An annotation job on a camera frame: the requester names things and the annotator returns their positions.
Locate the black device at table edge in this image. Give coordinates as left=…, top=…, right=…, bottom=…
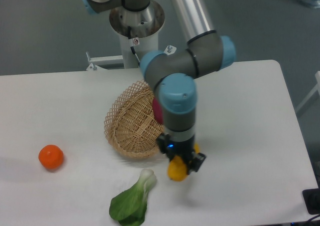
left=302, top=188, right=320, bottom=215

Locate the purple sweet potato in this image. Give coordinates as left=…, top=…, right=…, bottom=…
left=152, top=98, right=163, bottom=125

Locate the black cable on pedestal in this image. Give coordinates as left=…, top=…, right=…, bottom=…
left=126, top=25, right=145, bottom=69

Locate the orange tangerine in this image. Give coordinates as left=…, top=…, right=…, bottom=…
left=38, top=145, right=64, bottom=171

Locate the white frame at right edge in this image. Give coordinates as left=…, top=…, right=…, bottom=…
left=295, top=71, right=320, bottom=117

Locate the green bok choy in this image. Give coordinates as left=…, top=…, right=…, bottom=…
left=109, top=169, right=157, bottom=226

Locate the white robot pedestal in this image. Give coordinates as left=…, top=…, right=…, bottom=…
left=86, top=0, right=165, bottom=71

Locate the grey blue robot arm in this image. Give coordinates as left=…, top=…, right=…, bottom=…
left=82, top=0, right=236, bottom=174

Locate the yellow mango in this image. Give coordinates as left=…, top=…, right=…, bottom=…
left=167, top=143, right=200, bottom=182

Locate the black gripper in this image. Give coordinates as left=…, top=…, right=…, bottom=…
left=156, top=134, right=207, bottom=174

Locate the woven wicker basket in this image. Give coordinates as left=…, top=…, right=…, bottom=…
left=104, top=80, right=164, bottom=159

